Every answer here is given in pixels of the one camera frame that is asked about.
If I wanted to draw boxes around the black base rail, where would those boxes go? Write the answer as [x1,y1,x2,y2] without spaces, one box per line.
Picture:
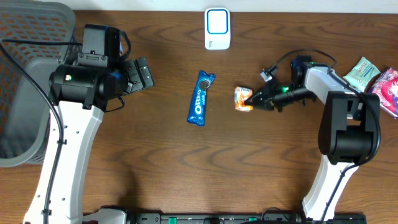
[82,212,368,224]

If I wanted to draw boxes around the purple Carefree pad pack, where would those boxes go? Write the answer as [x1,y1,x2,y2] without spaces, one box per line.
[369,68,397,119]

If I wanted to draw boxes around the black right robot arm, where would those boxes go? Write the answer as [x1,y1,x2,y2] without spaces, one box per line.
[244,55,381,223]

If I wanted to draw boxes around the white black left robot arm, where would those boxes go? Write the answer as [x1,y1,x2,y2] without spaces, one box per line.
[23,57,154,223]

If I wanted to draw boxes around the blue Oreo cookie pack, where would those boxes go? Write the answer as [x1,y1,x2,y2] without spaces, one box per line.
[187,70,216,126]

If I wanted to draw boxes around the green wet wipes pack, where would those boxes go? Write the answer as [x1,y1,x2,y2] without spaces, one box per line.
[343,57,380,92]

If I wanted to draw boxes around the white barcode scanner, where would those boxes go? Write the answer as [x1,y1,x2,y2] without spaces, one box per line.
[204,7,231,50]

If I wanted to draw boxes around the grey plastic basket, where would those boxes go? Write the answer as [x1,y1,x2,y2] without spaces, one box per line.
[1,1,79,167]

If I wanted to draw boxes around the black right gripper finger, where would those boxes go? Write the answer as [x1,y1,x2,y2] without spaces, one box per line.
[244,85,274,105]
[253,102,275,111]

